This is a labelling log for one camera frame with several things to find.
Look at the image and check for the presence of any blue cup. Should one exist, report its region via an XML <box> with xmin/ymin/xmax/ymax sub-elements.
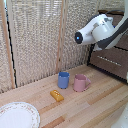
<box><xmin>57</xmin><ymin>71</ymin><xmax>71</xmax><ymax>90</ymax></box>

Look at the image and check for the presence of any dark brown drawer cabinet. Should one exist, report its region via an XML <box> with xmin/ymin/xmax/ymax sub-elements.
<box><xmin>86</xmin><ymin>9</ymin><xmax>128</xmax><ymax>83</ymax></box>

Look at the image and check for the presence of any pink mug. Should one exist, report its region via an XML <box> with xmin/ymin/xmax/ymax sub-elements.
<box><xmin>73</xmin><ymin>73</ymin><xmax>92</xmax><ymax>93</ymax></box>

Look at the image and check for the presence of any yellow rectangular block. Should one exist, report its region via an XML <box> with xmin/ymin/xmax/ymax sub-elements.
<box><xmin>49</xmin><ymin>89</ymin><xmax>65</xmax><ymax>103</ymax></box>

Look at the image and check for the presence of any bamboo screen panel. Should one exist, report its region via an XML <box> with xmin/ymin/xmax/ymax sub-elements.
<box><xmin>7</xmin><ymin>0</ymin><xmax>63</xmax><ymax>88</ymax></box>
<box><xmin>61</xmin><ymin>0</ymin><xmax>128</xmax><ymax>73</ymax></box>

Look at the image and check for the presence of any white patterned plate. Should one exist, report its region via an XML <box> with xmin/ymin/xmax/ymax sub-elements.
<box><xmin>0</xmin><ymin>101</ymin><xmax>41</xmax><ymax>128</ymax></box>

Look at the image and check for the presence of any metal drawer handle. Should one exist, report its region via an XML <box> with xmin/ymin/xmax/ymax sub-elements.
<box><xmin>96</xmin><ymin>54</ymin><xmax>123</xmax><ymax>68</ymax></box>

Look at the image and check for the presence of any wooden post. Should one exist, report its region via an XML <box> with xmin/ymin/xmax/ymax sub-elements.
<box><xmin>0</xmin><ymin>0</ymin><xmax>17</xmax><ymax>90</ymax></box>

